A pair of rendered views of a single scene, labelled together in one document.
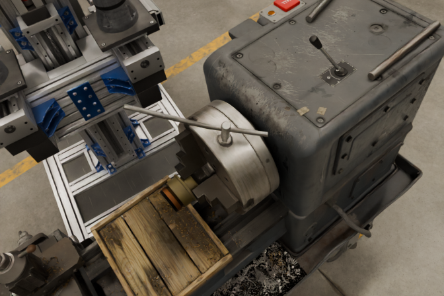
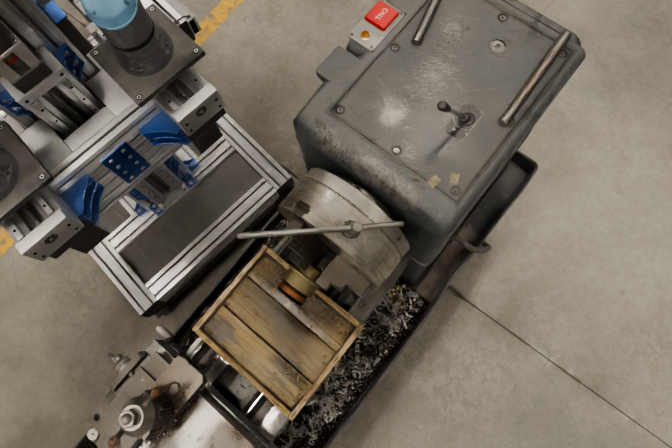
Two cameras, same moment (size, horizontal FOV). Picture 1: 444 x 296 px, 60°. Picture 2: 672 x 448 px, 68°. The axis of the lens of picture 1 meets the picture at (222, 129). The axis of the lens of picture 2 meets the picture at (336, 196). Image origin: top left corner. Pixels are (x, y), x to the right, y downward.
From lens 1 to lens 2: 41 cm
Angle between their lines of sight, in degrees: 20
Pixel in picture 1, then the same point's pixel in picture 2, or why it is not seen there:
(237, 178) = (371, 267)
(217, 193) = (346, 279)
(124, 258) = (243, 353)
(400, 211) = not seen: hidden behind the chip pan
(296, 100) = (423, 167)
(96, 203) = (152, 256)
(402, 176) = (515, 170)
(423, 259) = (533, 237)
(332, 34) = (447, 61)
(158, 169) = (217, 196)
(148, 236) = (263, 322)
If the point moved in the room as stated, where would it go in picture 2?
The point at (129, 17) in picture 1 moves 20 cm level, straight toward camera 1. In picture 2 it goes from (164, 51) to (202, 108)
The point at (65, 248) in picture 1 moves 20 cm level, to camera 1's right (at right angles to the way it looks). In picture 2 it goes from (181, 369) to (258, 335)
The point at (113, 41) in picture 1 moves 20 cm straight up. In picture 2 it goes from (152, 91) to (115, 44)
